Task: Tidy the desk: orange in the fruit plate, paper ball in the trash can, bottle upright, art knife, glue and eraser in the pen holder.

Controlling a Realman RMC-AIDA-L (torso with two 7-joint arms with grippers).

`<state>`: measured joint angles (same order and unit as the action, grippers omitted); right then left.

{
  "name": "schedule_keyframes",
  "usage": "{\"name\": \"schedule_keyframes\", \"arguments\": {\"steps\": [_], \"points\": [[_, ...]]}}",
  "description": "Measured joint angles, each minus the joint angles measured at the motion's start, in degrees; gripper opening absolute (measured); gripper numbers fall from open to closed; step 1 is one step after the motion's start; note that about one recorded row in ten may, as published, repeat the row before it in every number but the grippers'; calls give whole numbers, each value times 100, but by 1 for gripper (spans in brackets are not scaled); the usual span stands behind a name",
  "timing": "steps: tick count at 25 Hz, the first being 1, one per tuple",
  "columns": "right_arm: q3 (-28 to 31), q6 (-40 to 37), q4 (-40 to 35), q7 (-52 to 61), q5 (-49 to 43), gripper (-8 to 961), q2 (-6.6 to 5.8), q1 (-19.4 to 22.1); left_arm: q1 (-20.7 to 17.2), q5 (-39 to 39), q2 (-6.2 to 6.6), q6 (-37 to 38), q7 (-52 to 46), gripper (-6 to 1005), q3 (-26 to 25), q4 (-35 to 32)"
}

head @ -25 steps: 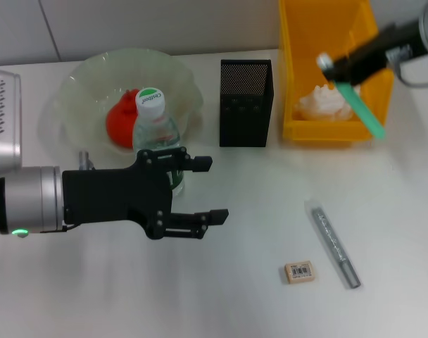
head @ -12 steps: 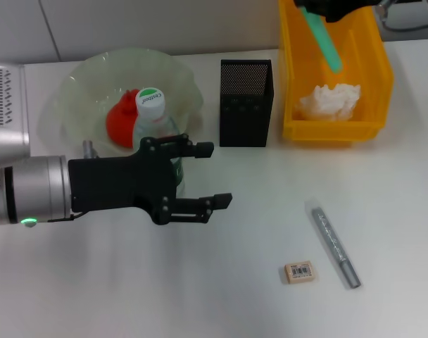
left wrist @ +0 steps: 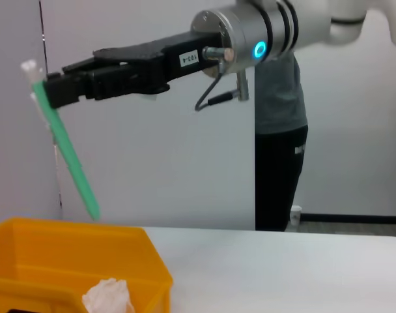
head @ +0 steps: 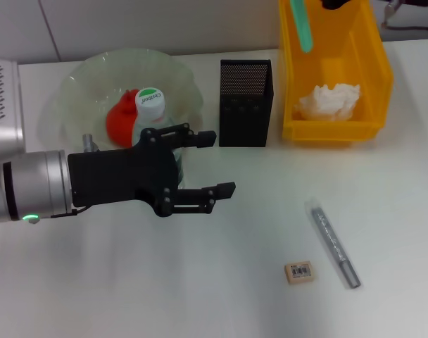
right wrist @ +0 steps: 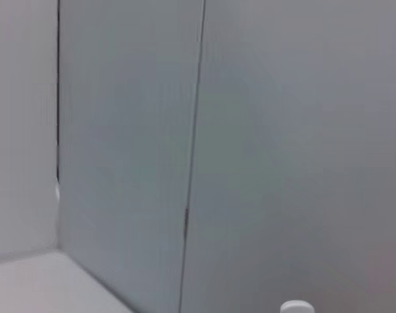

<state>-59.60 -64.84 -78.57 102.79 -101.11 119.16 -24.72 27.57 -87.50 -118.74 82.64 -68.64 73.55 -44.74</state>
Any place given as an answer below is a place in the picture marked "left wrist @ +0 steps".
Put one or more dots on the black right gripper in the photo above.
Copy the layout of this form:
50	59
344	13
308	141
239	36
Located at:
191	55

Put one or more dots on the white paper cup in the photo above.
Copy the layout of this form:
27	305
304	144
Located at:
296	215

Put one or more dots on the green pen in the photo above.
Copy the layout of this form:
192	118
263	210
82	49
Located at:
67	150

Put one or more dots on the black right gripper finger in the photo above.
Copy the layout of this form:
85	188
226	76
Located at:
87	66

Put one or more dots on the white paper ball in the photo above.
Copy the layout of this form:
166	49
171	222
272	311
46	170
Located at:
108	296

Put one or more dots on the person grey shirt black trousers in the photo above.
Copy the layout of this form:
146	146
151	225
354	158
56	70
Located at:
279	130

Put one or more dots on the yellow plastic bin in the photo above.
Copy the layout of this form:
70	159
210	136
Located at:
54	247

